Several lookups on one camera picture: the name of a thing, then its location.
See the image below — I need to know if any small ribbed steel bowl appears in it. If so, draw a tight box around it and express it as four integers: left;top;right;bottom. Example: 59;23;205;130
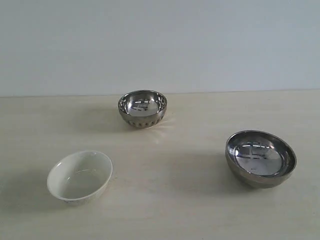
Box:
117;89;168;129

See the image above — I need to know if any white floral ceramic bowl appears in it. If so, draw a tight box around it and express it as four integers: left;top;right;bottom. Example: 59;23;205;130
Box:
46;150;113;206

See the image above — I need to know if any large plain steel bowl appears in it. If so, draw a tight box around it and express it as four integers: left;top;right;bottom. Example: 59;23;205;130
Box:
225;129;297;189

